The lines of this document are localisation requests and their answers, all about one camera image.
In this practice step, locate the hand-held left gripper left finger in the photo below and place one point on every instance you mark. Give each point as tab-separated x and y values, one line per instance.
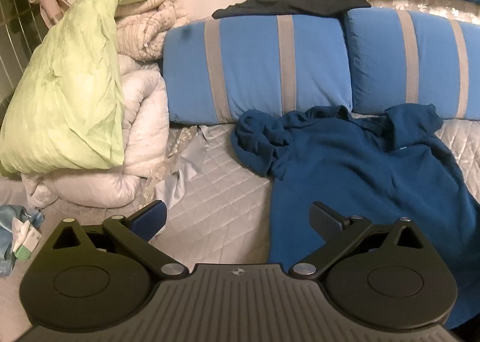
150	220

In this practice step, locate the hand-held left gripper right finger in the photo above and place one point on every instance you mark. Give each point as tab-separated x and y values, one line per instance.
324	220

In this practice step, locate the blue sweater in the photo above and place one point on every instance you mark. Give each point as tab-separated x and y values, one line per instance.
356	177

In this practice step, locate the lace-trimmed grey cloth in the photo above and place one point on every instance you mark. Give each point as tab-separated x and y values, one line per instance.
180	173

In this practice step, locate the white quilted duvet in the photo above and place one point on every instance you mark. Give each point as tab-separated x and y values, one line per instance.
138	132

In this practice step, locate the white green tissue pack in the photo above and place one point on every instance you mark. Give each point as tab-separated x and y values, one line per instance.
26	238

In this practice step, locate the light green duvet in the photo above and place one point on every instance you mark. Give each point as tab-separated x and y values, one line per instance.
67	83

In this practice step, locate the blue grey-striped pillow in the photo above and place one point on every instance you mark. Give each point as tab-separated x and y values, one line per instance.
255	64
423	61

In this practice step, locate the beige folded blanket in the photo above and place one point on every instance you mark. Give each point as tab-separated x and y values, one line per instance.
150	27

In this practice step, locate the window grille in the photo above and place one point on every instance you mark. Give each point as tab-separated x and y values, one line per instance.
15	27

